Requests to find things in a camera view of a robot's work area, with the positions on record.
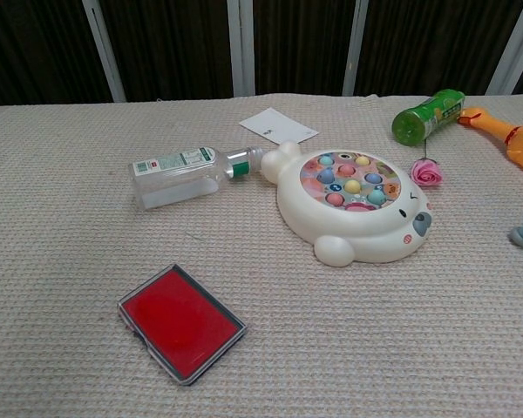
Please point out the white bear whack-a-mole toy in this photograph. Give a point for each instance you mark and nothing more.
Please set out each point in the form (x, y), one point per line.
(353, 235)

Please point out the white paper card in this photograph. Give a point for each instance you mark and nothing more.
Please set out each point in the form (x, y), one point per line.
(274, 122)

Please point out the clear plastic bottle green label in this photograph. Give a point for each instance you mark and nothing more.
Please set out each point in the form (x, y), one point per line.
(170, 178)

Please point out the red ink pad case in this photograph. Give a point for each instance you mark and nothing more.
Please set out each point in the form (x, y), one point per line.
(178, 322)

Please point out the pink artificial rose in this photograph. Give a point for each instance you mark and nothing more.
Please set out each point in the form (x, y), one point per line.
(426, 173)

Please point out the green drink bottle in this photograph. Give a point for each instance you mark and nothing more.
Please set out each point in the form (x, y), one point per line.
(418, 119)

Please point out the beige woven tablecloth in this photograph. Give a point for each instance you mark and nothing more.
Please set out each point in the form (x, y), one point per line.
(69, 261)

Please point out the white partition post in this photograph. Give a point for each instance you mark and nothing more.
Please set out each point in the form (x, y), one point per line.
(106, 56)
(242, 43)
(514, 43)
(355, 43)

